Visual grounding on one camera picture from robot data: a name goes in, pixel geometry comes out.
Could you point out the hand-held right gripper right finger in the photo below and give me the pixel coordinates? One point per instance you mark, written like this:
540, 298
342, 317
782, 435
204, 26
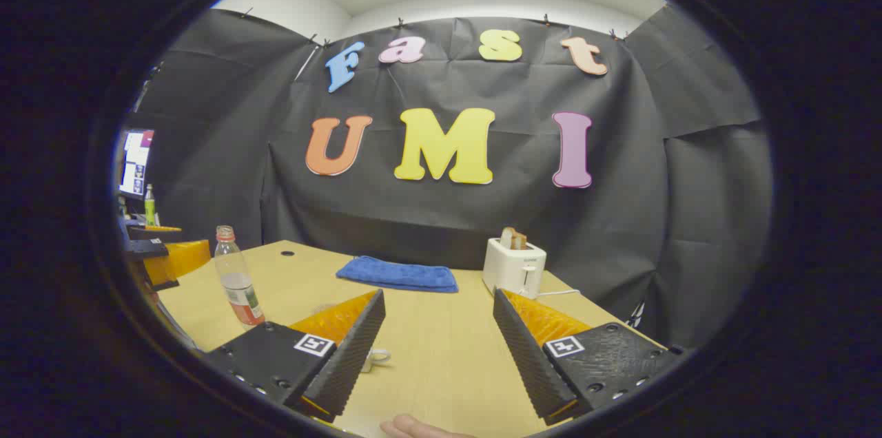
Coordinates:
527, 355

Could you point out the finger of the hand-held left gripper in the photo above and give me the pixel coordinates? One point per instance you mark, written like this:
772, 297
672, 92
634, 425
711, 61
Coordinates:
182, 259
155, 235

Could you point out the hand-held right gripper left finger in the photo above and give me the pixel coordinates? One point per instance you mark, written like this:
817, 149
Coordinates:
348, 355

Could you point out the white ceramic teacup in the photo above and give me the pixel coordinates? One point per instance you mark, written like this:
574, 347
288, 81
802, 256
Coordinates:
377, 357

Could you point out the clear plastic water bottle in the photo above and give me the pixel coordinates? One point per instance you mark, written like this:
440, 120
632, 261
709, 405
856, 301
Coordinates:
238, 279

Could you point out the green bottle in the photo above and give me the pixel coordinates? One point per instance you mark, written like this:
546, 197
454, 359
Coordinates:
149, 207

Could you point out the computer monitor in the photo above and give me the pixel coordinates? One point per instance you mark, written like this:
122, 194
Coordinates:
135, 162

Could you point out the white toaster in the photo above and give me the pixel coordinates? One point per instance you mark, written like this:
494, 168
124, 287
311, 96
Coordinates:
513, 269

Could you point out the blue folded towel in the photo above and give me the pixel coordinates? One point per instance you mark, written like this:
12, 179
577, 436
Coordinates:
400, 275

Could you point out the toasted bread slice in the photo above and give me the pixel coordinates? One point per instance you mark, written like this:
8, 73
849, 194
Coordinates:
513, 239

